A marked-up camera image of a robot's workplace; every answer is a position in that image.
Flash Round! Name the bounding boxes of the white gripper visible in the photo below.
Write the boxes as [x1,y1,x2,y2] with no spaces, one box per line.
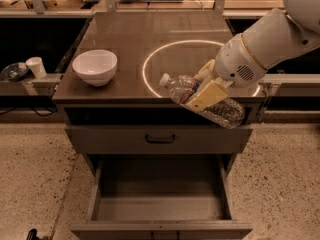
[185,34,266,112]

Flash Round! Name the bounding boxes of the clear plastic water bottle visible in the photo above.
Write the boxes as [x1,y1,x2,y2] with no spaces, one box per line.
[159,73,245,129]

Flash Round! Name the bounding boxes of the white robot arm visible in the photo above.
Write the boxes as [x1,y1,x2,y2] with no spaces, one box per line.
[186,0,320,112]

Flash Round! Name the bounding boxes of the closed grey top drawer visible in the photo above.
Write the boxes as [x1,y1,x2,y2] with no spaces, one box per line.
[65,125,252,155]

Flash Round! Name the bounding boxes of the grey metal drawer cabinet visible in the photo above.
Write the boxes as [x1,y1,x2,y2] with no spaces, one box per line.
[52,9,267,240]

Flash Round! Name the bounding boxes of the open grey middle drawer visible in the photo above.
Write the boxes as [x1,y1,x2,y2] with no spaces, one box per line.
[71,155,252,240]

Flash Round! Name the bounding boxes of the white ceramic bowl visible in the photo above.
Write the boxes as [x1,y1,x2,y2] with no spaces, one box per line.
[72,50,118,86]

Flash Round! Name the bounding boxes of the white paper cup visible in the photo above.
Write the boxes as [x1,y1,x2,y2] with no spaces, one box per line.
[26,57,47,78]

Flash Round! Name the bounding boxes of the dark round dish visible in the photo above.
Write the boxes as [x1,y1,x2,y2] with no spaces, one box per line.
[1,62,29,82]

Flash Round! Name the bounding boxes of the black drawer handle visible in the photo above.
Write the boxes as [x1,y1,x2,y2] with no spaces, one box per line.
[145,134,176,144]

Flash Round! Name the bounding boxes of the black floor cable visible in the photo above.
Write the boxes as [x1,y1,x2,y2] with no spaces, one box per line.
[0,105,59,118]

